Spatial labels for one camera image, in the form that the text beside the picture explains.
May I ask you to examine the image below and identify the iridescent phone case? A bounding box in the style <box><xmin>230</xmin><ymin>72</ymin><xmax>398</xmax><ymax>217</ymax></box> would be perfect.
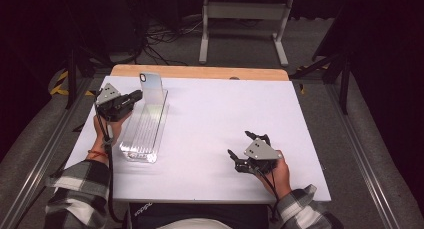
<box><xmin>138</xmin><ymin>71</ymin><xmax>167</xmax><ymax>106</ymax></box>

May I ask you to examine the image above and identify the red wrist bracelet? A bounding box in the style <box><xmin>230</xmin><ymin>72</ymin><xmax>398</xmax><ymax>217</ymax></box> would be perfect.
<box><xmin>87</xmin><ymin>149</ymin><xmax>108</xmax><ymax>159</ymax></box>

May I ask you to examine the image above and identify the aluminium floor rail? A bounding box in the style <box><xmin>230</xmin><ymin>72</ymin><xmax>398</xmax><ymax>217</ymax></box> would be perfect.
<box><xmin>0</xmin><ymin>77</ymin><xmax>94</xmax><ymax>229</ymax></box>
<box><xmin>324</xmin><ymin>83</ymin><xmax>401</xmax><ymax>229</ymax></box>

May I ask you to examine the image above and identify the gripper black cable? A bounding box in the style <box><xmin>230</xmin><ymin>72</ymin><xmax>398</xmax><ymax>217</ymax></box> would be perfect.
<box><xmin>94</xmin><ymin>103</ymin><xmax>125</xmax><ymax>223</ymax></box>
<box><xmin>256</xmin><ymin>167</ymin><xmax>281</xmax><ymax>223</ymax></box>

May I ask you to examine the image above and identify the black tripod stand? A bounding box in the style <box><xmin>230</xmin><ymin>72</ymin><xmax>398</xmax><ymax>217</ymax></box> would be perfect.
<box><xmin>64</xmin><ymin>45</ymin><xmax>111</xmax><ymax>110</ymax></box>
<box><xmin>289</xmin><ymin>48</ymin><xmax>351</xmax><ymax>116</ymax></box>

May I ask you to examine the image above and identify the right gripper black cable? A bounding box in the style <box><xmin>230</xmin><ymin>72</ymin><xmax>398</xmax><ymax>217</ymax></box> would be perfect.
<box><xmin>256</xmin><ymin>167</ymin><xmax>281</xmax><ymax>223</ymax></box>

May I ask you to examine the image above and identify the person's right hand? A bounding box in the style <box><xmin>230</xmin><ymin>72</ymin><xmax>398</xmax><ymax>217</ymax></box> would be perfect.
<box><xmin>254</xmin><ymin>150</ymin><xmax>293</xmax><ymax>199</ymax></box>

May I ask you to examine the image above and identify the clear plastic package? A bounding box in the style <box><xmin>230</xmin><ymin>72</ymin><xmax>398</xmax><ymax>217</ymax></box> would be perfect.
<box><xmin>118</xmin><ymin>88</ymin><xmax>170</xmax><ymax>164</ymax></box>

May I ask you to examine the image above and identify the white metal stand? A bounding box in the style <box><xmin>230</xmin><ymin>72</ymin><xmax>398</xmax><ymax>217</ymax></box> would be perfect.
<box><xmin>198</xmin><ymin>0</ymin><xmax>294</xmax><ymax>68</ymax></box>

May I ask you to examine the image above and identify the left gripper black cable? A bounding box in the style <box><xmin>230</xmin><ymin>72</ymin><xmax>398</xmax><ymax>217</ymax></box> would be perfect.
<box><xmin>94</xmin><ymin>103</ymin><xmax>125</xmax><ymax>223</ymax></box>

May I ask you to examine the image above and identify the yellow black floor tape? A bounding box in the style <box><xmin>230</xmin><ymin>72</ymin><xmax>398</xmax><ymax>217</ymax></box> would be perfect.
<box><xmin>49</xmin><ymin>70</ymin><xmax>96</xmax><ymax>97</ymax></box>

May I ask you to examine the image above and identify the person's torso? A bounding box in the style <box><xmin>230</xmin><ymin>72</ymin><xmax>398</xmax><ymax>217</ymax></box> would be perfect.
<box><xmin>126</xmin><ymin>202</ymin><xmax>271</xmax><ymax>229</ymax></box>

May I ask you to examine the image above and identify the white table board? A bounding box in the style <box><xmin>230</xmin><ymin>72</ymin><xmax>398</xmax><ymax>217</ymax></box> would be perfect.
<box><xmin>64</xmin><ymin>75</ymin><xmax>332</xmax><ymax>204</ymax></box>

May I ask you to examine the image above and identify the bundle of black floor cables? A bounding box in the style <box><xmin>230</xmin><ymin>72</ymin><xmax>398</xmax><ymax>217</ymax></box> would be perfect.
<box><xmin>133</xmin><ymin>18</ymin><xmax>208</xmax><ymax>67</ymax></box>

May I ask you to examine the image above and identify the person's left hand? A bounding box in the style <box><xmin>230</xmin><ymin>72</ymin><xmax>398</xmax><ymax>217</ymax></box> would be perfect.
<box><xmin>93</xmin><ymin>109</ymin><xmax>133</xmax><ymax>152</ymax></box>

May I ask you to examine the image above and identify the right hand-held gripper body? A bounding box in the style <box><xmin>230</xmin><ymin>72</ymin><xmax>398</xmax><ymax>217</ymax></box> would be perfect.
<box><xmin>234</xmin><ymin>137</ymin><xmax>284</xmax><ymax>175</ymax></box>

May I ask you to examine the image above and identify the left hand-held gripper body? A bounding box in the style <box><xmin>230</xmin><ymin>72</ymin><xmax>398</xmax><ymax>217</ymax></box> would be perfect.
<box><xmin>95</xmin><ymin>82</ymin><xmax>133</xmax><ymax>123</ymax></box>

